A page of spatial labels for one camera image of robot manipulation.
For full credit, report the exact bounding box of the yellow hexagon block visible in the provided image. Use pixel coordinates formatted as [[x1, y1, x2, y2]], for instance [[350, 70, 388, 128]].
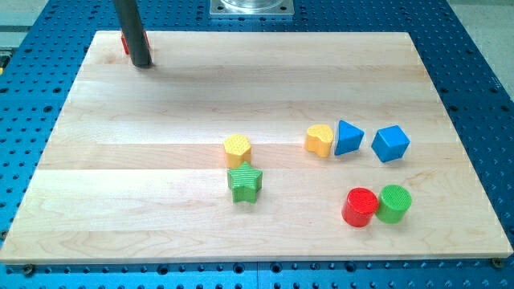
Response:
[[223, 134, 251, 169]]

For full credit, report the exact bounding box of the light wooden board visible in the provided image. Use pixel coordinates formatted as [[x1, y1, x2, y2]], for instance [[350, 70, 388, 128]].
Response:
[[1, 31, 512, 265]]

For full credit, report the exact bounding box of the green star block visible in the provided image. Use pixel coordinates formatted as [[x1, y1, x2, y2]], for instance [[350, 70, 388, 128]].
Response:
[[227, 161, 263, 203]]

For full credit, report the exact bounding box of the yellow heart block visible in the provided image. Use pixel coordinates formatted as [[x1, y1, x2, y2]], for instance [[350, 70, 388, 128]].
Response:
[[304, 124, 334, 157]]

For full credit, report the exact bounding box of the blue triangle block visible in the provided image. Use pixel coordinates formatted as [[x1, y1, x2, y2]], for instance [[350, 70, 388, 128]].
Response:
[[334, 120, 365, 156]]

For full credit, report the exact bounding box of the red cylinder block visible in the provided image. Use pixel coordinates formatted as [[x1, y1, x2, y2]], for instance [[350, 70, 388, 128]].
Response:
[[341, 187, 378, 227]]

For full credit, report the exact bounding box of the blue cube block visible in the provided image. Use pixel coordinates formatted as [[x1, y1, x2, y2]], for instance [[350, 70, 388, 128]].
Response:
[[371, 125, 410, 162]]

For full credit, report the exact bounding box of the green cylinder block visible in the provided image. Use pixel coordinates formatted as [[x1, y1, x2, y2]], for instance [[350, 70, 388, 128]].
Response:
[[375, 185, 412, 224]]

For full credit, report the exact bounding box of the red block behind rod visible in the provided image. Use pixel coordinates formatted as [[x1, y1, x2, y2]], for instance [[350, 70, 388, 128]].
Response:
[[120, 29, 151, 55]]

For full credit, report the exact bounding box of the blue perforated metal table plate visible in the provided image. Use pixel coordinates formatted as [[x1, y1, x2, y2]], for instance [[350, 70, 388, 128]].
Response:
[[1, 1, 513, 288]]

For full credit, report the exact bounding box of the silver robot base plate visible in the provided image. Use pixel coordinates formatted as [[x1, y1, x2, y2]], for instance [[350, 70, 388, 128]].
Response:
[[210, 0, 295, 16]]

